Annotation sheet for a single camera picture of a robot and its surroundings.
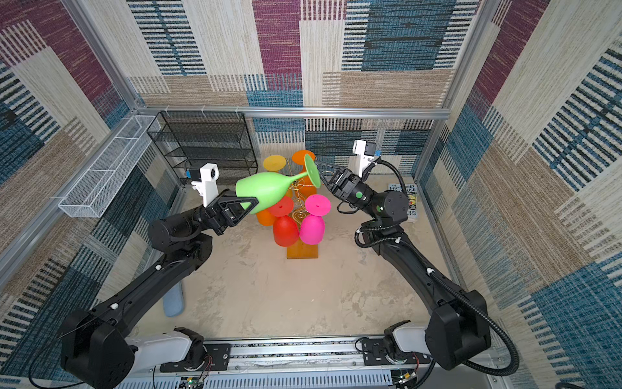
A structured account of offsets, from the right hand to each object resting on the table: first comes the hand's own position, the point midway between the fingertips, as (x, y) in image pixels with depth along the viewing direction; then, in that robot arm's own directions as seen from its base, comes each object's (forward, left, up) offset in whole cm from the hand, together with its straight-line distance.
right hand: (313, 170), depth 57 cm
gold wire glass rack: (+4, +6, -45) cm, 46 cm away
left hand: (-11, +12, -1) cm, 16 cm away
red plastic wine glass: (0, +9, -24) cm, 25 cm away
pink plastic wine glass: (0, +1, -24) cm, 24 cm away
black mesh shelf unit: (+46, +53, -23) cm, 74 cm away
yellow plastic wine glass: (+18, +13, -14) cm, 26 cm away
